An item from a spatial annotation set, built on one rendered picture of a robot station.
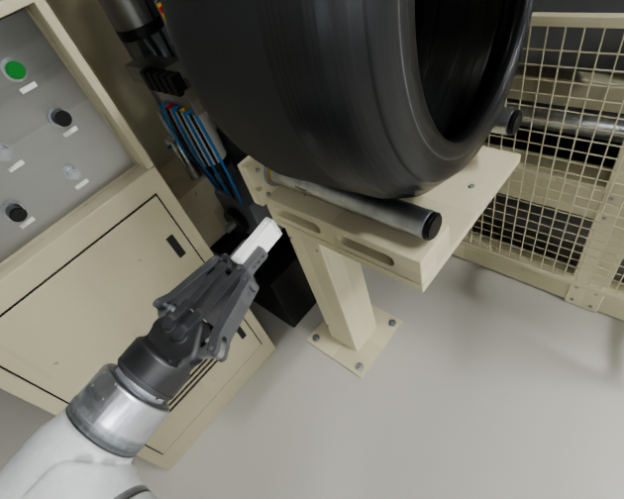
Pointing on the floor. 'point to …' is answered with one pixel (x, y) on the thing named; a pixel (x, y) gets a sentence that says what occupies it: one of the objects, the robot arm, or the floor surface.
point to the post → (337, 291)
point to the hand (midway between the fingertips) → (258, 246)
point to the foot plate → (359, 363)
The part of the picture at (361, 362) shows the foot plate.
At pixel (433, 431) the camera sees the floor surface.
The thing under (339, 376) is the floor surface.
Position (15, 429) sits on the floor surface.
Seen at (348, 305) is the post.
